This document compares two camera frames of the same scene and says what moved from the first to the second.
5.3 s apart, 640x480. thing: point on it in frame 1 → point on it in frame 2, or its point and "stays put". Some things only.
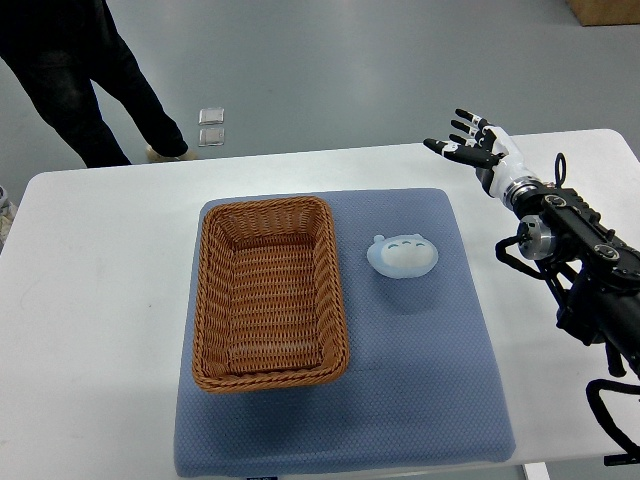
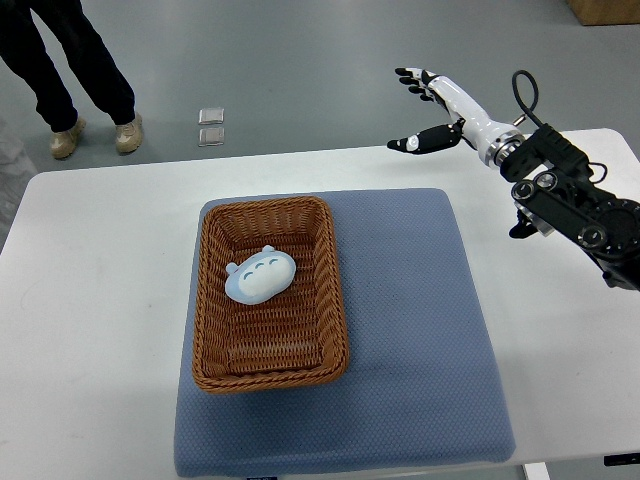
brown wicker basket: [269, 304] stays put
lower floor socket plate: [211, 137] stays put
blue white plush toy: [402, 256] → [260, 276]
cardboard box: [605, 12] stays put
